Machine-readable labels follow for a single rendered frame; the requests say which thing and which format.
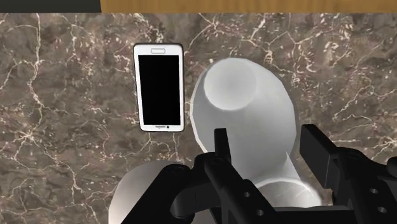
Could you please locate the white smartphone with black screen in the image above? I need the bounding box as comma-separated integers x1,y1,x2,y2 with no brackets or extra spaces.
132,43,186,133

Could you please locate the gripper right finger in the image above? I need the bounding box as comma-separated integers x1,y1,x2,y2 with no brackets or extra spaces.
298,123,397,224

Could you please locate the white round object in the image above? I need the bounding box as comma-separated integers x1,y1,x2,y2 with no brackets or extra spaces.
107,159,218,224

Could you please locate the white vase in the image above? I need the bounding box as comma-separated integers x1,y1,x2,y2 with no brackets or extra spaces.
188,57,323,209

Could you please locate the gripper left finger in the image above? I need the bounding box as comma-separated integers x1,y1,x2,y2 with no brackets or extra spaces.
120,127,277,224

